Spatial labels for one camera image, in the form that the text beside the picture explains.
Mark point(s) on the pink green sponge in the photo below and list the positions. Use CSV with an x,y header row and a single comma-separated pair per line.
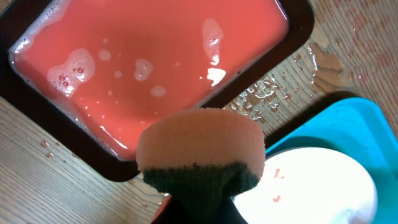
x,y
201,157

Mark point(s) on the white plate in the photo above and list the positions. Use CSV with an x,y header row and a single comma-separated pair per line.
x,y
310,185

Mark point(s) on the red water basin tray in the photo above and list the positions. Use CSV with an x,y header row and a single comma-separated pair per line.
x,y
96,74

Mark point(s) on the blue plastic tray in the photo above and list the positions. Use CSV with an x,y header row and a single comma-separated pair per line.
x,y
358,128

